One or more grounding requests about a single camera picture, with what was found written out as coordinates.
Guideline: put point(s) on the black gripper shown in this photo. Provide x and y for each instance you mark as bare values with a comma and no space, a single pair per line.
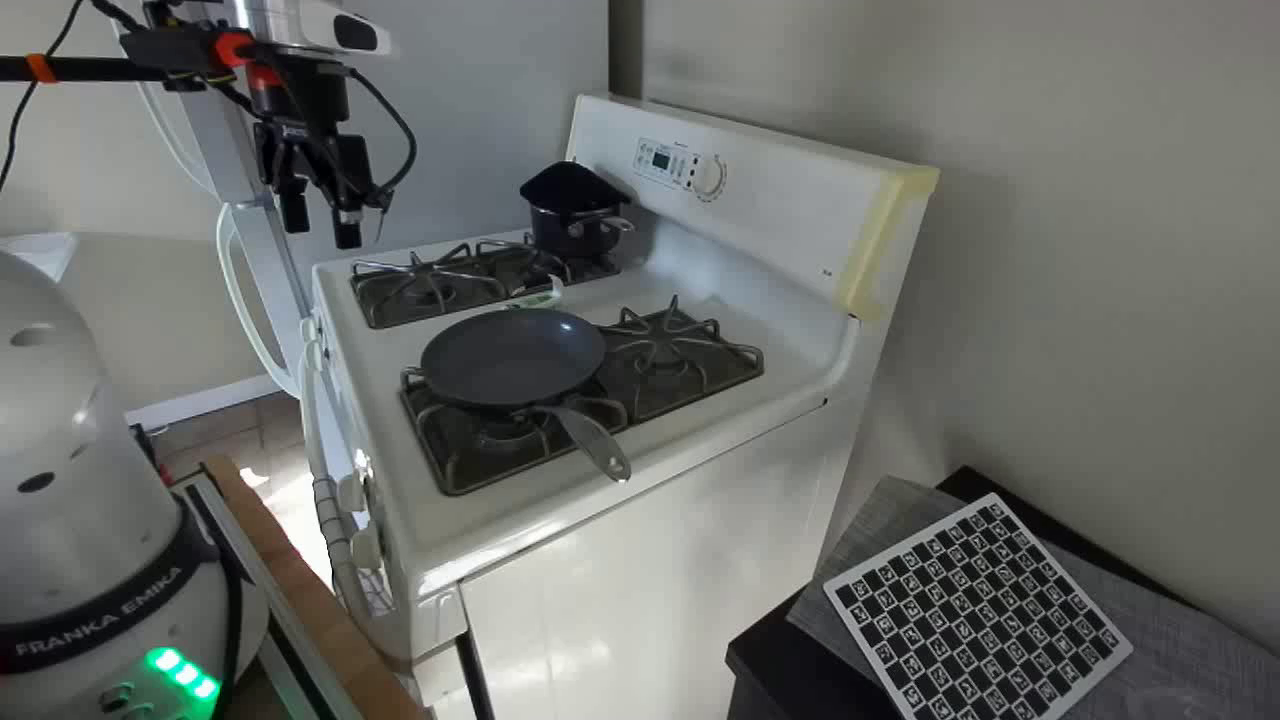
314,125

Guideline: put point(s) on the dark grey frying pan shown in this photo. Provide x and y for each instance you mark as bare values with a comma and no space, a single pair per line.
505,358

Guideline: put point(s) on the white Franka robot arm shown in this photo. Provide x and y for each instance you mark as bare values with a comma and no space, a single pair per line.
83,467

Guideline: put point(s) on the black grate under pan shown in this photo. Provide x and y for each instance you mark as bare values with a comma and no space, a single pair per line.
674,365

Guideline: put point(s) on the black grate under pot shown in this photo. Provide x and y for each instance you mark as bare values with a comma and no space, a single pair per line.
426,286

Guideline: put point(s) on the white refrigerator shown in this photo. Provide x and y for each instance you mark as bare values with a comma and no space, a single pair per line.
464,106

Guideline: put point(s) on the black cloth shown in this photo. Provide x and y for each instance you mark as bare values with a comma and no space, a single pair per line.
575,184

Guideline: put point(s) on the black pole with orange tape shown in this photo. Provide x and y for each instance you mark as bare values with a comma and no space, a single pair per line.
104,66

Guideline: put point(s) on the black saucepan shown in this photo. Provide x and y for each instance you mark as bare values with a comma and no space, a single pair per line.
583,240

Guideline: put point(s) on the checked dish towel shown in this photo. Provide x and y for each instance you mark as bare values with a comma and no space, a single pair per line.
353,546

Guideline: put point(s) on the wooden board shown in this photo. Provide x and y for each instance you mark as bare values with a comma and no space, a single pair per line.
307,601

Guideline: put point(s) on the round white stove dial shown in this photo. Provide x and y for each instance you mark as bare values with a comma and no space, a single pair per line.
708,175

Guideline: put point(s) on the white gas stove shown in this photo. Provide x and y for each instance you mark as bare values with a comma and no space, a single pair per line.
641,560

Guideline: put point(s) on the black low table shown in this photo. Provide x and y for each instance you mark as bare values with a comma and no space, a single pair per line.
773,664

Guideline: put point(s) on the checkered calibration board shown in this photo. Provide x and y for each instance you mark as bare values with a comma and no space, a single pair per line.
972,615

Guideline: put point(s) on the grey foam mat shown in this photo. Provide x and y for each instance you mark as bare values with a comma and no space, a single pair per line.
1201,664

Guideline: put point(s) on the metal robot mounting frame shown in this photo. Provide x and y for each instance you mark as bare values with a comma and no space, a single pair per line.
285,681

